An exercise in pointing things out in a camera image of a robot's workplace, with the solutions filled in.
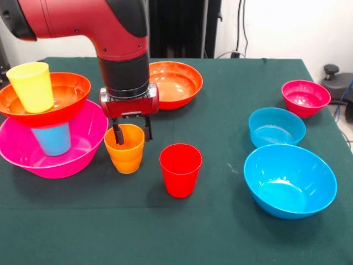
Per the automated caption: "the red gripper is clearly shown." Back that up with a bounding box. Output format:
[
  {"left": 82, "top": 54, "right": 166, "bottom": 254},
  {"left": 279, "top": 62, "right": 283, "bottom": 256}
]
[{"left": 99, "top": 84, "right": 160, "bottom": 146}]

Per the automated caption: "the blue cable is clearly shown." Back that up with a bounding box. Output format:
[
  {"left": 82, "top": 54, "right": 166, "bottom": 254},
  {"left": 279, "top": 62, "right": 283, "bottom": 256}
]
[{"left": 333, "top": 78, "right": 353, "bottom": 124}]

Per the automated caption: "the blue cup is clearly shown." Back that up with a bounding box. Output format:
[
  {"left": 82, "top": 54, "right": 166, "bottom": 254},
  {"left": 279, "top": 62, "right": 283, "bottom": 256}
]
[{"left": 30, "top": 123, "right": 72, "bottom": 157}]

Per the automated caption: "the orange cup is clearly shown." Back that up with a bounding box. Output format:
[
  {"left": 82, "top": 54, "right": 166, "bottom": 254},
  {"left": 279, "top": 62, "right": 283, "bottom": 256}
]
[
  {"left": 110, "top": 155, "right": 143, "bottom": 174},
  {"left": 103, "top": 123, "right": 146, "bottom": 162}
]

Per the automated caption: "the small magenta bowl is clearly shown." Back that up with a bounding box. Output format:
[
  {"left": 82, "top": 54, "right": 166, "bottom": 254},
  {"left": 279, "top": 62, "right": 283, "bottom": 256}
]
[{"left": 281, "top": 79, "right": 331, "bottom": 119}]

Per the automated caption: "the red cup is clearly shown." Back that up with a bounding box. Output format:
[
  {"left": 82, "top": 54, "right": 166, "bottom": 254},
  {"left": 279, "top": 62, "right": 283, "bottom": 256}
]
[{"left": 159, "top": 143, "right": 203, "bottom": 198}]

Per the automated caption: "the large blue bowl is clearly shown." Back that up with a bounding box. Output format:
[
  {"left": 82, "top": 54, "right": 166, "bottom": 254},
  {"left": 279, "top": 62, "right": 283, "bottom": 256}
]
[{"left": 243, "top": 144, "right": 338, "bottom": 220}]

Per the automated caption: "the yellow cup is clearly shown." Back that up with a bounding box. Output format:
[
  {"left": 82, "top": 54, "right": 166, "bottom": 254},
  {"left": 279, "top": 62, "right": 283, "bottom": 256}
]
[{"left": 6, "top": 61, "right": 55, "bottom": 114}]

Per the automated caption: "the large pink bowl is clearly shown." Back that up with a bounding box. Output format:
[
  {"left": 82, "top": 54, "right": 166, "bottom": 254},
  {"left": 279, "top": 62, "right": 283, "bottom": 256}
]
[{"left": 0, "top": 99, "right": 110, "bottom": 179}]

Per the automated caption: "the small blue bowl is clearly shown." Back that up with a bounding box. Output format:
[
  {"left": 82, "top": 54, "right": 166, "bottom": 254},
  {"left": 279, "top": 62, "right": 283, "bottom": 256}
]
[{"left": 248, "top": 107, "right": 307, "bottom": 149}]

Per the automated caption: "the orange-red bowl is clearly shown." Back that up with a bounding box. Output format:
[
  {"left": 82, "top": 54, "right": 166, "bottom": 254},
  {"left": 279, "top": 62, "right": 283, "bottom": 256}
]
[
  {"left": 0, "top": 72, "right": 92, "bottom": 129},
  {"left": 148, "top": 61, "right": 204, "bottom": 110}
]

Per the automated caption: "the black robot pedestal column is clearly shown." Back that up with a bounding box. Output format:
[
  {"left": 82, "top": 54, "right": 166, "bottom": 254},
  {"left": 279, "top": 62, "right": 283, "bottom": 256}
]
[{"left": 148, "top": 0, "right": 223, "bottom": 59}]

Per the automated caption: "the black cable with adapter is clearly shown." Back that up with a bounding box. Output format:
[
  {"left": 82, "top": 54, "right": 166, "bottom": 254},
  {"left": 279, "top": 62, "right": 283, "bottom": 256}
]
[{"left": 217, "top": 0, "right": 250, "bottom": 59}]

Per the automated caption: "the dark green tablecloth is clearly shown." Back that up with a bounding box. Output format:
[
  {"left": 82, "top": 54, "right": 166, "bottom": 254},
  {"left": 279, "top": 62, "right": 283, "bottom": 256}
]
[{"left": 0, "top": 57, "right": 353, "bottom": 265}]

